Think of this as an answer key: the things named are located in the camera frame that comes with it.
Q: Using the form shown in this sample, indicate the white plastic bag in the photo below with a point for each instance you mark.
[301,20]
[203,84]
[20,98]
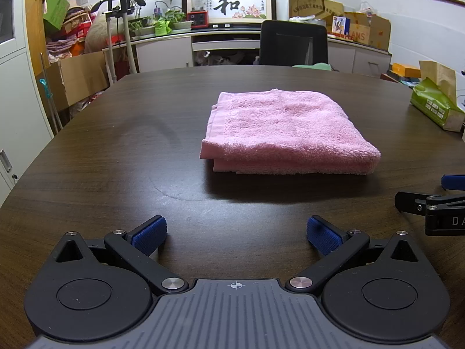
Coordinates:
[368,8]

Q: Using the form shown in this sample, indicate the flat cardboard sheet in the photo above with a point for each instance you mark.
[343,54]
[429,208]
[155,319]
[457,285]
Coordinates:
[312,5]

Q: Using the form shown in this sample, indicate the printed cardboard box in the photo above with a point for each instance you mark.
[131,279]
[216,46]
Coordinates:
[370,31]

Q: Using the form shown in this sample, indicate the white sideboard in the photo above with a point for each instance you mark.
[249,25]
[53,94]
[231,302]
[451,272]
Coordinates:
[163,52]

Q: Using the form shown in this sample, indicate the green paper bag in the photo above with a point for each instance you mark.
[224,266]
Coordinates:
[55,9]

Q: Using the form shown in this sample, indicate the white cabinet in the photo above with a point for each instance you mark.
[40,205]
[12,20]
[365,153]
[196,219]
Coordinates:
[14,80]

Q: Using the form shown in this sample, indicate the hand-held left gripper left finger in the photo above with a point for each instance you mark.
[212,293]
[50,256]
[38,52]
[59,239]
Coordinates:
[150,236]

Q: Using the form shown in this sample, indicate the pile of clothes and bags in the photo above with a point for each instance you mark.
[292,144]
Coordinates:
[72,29]

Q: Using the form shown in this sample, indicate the orange box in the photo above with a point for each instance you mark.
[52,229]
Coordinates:
[405,69]

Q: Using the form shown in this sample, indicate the small colourful box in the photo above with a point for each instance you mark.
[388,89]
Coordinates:
[340,25]

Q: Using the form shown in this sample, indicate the blender with red base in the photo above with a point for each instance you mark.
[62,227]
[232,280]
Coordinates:
[198,14]

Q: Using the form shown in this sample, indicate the bright green bag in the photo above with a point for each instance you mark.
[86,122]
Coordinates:
[162,28]

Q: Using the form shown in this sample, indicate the black office chair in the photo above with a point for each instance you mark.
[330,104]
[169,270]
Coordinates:
[290,41]

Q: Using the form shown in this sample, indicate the pink towel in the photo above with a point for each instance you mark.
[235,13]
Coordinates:
[287,131]

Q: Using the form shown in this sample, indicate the brown paper bag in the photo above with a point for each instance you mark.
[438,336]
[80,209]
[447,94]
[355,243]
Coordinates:
[441,74]

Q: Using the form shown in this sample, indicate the large open cardboard box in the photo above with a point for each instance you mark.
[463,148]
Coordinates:
[80,76]

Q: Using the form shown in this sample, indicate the teal plastic clip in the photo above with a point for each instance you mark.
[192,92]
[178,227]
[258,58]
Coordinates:
[43,85]

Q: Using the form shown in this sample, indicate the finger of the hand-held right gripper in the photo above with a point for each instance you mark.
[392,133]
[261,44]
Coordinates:
[410,203]
[454,182]

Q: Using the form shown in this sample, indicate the framed lotus calligraphy picture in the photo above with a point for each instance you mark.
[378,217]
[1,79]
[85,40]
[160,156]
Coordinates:
[247,5]

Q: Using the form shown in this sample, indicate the wooden shelf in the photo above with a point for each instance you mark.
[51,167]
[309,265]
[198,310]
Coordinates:
[32,25]

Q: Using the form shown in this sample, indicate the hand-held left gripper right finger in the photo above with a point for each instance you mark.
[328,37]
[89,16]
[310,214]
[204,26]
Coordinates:
[323,236]

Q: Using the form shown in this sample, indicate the small potted plant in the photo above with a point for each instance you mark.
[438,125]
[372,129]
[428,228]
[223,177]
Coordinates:
[140,27]
[180,20]

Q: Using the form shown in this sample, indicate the green seat cushion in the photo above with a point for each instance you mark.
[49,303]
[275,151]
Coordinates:
[314,67]

